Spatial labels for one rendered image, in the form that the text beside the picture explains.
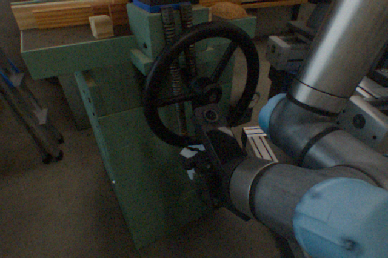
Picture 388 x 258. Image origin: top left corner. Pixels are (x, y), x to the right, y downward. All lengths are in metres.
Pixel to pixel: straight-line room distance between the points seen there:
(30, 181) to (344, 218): 1.59
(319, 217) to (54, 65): 0.54
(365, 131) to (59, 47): 0.68
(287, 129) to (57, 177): 1.42
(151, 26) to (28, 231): 1.17
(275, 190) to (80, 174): 1.40
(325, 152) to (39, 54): 0.54
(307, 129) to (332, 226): 0.16
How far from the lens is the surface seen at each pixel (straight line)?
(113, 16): 0.70
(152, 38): 0.52
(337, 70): 0.34
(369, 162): 0.33
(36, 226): 1.44
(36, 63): 0.59
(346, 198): 0.22
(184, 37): 0.44
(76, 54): 0.59
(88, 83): 0.64
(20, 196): 1.62
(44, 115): 1.67
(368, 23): 0.34
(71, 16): 0.73
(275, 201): 0.25
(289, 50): 0.99
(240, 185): 0.29
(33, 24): 0.75
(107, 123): 0.68
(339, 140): 0.34
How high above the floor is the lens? 1.06
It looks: 38 degrees down
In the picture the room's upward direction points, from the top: straight up
